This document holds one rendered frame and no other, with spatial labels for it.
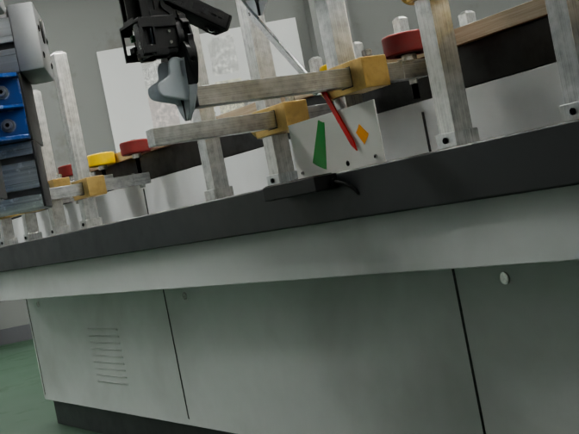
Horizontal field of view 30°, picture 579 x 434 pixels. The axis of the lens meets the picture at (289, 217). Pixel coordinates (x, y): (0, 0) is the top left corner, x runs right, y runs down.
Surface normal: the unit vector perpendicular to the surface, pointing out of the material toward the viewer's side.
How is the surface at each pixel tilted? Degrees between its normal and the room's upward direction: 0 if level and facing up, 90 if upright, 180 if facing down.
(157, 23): 90
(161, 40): 90
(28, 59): 90
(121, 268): 90
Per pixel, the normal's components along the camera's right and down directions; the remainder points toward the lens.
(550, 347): -0.84, 0.17
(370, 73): 0.51, -0.09
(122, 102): 0.12, -0.01
